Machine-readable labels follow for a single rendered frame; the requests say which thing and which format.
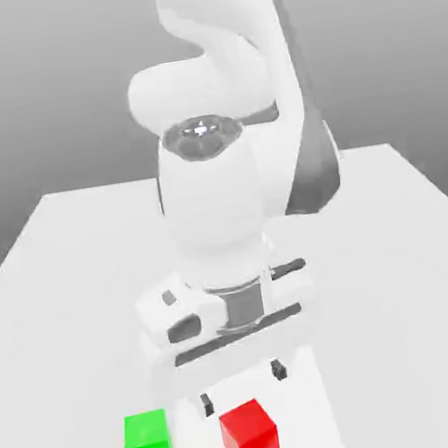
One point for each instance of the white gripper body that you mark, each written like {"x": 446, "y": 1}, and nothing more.
{"x": 242, "y": 346}

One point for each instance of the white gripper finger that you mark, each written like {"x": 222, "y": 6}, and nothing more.
{"x": 278, "y": 370}
{"x": 207, "y": 405}

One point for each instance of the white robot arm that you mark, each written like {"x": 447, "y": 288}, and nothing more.
{"x": 209, "y": 206}

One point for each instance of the small green cube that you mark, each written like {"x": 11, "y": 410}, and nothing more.
{"x": 147, "y": 442}

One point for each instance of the small red cube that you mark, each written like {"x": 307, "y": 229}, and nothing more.
{"x": 249, "y": 436}

